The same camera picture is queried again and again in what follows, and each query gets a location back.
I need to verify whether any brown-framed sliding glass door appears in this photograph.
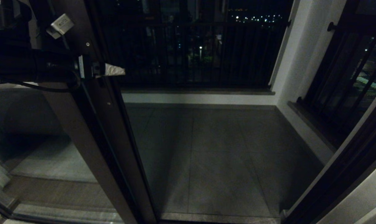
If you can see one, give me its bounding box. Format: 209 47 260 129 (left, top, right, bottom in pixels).
32 0 159 224

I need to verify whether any dark front-load washing machine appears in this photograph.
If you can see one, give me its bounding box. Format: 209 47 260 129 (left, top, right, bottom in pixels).
0 90 64 140

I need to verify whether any brown-framed fixed glass panel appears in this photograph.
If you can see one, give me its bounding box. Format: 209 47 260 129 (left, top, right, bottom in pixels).
0 0 137 224

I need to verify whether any brown stone window sill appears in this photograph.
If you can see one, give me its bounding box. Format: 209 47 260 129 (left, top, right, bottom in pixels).
287 101 336 153

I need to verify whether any dark brown door jamb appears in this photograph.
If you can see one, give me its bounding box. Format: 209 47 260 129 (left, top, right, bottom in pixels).
281 84 376 224

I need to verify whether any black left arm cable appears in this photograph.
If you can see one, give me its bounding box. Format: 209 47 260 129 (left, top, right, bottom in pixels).
0 71 81 93

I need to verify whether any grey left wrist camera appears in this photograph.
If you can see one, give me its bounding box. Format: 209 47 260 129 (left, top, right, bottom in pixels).
46 13 75 40

